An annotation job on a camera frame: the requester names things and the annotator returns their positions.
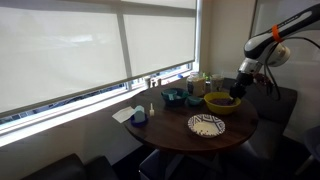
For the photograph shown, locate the round wooden table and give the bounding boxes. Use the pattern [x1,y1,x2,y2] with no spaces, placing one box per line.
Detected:
[124,79,258,154]

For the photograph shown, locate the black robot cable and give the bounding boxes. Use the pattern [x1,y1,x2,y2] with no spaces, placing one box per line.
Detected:
[263,35,320,102]

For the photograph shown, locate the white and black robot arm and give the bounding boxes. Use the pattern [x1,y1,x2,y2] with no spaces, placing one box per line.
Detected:
[230,4,320,99]

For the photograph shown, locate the yellow bowl with colourful beads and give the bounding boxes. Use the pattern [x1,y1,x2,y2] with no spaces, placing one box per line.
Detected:
[204,92,241,115]

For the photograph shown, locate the white roller window blind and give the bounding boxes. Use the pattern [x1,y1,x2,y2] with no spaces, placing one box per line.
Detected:
[0,0,197,116]

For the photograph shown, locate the orange band on arm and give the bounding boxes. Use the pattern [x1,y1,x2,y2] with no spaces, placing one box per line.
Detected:
[271,24,283,43]

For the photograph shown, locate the white paper napkin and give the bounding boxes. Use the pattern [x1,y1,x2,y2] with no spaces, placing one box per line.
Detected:
[112,106,134,123]

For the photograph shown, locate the small teal bowl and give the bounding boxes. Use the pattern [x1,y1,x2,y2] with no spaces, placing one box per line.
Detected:
[187,96,203,106]

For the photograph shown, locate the clear plastic cup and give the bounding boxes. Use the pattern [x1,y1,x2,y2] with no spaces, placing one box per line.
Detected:
[210,74,224,92]

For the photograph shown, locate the black white patterned bowl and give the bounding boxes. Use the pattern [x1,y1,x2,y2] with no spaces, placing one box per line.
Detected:
[187,114,226,138]

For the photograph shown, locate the dark cushioned bench seat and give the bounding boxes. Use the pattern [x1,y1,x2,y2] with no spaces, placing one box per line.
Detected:
[227,85,298,167]

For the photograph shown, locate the blue round lid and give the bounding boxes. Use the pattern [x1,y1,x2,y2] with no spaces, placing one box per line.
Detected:
[130,114,148,127]

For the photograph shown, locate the light blue bottle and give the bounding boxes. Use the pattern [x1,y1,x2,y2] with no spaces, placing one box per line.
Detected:
[134,105,145,120]

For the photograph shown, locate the dark blue bowl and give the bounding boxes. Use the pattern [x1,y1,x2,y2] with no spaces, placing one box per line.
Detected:
[161,88,189,107]

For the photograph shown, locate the black chair bottom left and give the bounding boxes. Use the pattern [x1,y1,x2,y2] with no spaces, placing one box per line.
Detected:
[21,153,119,180]

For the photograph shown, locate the small white bottle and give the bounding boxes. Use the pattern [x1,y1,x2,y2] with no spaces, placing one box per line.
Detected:
[149,103,155,116]

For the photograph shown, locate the glass jar with label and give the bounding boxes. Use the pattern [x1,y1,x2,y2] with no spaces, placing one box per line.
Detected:
[187,72,205,96]

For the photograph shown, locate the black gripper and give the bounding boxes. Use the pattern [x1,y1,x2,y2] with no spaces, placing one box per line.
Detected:
[229,72,253,99]

